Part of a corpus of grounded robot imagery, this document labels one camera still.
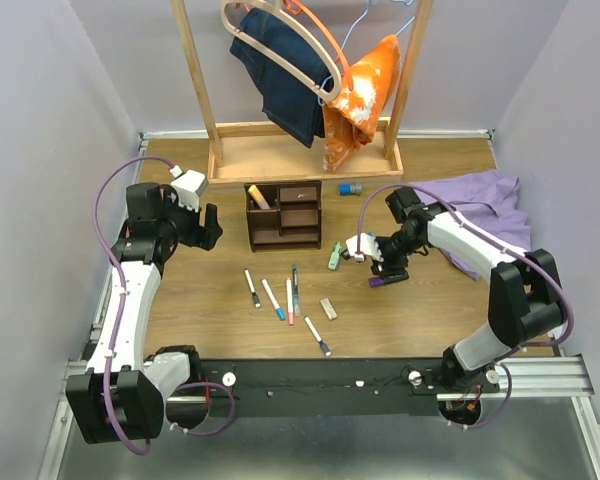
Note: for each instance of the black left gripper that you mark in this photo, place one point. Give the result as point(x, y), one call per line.
point(205, 237)

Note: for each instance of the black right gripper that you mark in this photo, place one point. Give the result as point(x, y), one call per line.
point(388, 266)

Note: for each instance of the black highlighter purple cap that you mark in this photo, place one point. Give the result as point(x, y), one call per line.
point(378, 281)

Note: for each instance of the pink highlighter orange cap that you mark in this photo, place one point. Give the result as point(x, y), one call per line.
point(258, 198)

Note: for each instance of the brown wooden desk organizer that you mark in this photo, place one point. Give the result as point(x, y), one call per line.
point(294, 220)

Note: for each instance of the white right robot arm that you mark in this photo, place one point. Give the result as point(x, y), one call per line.
point(525, 298)

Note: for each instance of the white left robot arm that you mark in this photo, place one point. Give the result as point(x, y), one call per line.
point(122, 394)

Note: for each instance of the small green bottle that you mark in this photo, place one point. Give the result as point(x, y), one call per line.
point(335, 257)

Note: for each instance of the blue grey cylinder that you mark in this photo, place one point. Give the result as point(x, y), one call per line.
point(348, 189)

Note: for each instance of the wooden clothes rack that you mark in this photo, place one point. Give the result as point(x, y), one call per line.
point(245, 152)

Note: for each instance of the beige eraser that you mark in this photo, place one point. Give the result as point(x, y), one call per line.
point(328, 309)

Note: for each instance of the black teal pen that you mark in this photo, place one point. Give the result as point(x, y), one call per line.
point(295, 291)

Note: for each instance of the white pen pink cap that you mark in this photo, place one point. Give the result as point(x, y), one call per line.
point(290, 302)

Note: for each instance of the purple cloth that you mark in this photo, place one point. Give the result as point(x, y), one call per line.
point(489, 200)

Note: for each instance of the white marker black blue cap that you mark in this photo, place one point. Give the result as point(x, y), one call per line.
point(323, 346)

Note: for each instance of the orange white cloth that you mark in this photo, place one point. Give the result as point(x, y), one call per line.
point(351, 120)

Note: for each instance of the dark blue jeans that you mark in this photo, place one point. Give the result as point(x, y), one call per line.
point(285, 101)

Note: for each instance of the beige wooden hanger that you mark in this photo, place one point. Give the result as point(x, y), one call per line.
point(288, 54)

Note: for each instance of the orange plastic hanger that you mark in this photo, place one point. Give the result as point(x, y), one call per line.
point(286, 12)

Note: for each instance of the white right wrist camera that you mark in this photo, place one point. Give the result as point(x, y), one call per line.
point(361, 247)

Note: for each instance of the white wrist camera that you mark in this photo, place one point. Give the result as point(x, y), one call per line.
point(361, 247)
point(189, 186)

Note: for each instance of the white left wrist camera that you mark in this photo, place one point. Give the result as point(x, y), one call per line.
point(189, 186)

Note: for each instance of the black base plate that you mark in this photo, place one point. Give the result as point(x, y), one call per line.
point(323, 387)

